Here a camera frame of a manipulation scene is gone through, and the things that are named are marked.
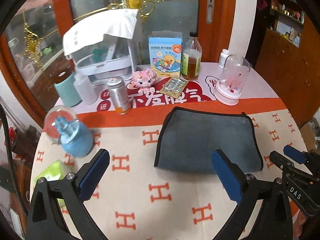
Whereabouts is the teal cylinder cup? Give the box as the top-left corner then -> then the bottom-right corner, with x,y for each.
54,73 -> 83,108

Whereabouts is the white squeeze bottle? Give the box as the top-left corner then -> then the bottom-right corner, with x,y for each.
73,73 -> 98,106

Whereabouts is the cardboard box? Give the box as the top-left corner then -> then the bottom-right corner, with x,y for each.
298,123 -> 317,151

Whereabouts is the amber liquid glass bottle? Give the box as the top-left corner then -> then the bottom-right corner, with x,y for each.
181,31 -> 203,81

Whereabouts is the silver can with orange base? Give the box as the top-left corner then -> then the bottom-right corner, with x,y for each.
107,77 -> 132,115

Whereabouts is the blue box with duck print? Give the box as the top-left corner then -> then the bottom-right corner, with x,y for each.
148,31 -> 183,78

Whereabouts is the brown wooden cabinet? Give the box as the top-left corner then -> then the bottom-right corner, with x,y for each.
254,27 -> 320,122

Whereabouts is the grey towel with black edge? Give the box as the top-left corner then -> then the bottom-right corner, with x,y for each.
154,106 -> 264,176

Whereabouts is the gold hanging ornament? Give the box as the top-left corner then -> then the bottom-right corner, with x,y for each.
23,22 -> 47,64

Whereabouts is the pink base glass dome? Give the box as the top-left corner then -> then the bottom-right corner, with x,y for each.
214,54 -> 251,106

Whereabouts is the pink pig block toy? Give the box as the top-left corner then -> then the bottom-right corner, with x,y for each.
131,70 -> 158,89

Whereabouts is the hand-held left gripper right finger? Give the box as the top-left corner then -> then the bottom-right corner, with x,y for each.
211,149 -> 293,240

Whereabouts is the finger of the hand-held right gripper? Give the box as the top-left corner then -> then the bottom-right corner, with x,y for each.
269,151 -> 295,173
283,145 -> 320,174

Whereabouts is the gold blister pill pack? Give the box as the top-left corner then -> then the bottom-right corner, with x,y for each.
160,77 -> 189,98

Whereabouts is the grey door handle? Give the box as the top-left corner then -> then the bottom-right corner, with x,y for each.
206,0 -> 216,24

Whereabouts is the white paper bag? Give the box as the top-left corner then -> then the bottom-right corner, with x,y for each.
62,8 -> 139,57

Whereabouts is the white mat with red print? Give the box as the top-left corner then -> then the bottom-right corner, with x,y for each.
54,61 -> 280,113

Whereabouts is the gold flower ornament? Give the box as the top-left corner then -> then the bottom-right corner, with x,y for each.
107,0 -> 164,22

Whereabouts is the blue snow globe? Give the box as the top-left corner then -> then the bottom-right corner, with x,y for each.
43,105 -> 95,158

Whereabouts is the green packet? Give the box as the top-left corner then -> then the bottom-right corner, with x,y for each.
33,160 -> 66,207

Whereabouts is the white clear plastic container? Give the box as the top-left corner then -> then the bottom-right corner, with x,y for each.
74,29 -> 142,83

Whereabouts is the orange patterned blanket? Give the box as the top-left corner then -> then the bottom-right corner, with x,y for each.
29,96 -> 310,240

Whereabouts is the small white pill bottle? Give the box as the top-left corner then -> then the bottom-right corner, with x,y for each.
218,49 -> 230,69

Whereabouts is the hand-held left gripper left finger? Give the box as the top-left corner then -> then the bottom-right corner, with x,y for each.
26,149 -> 110,240

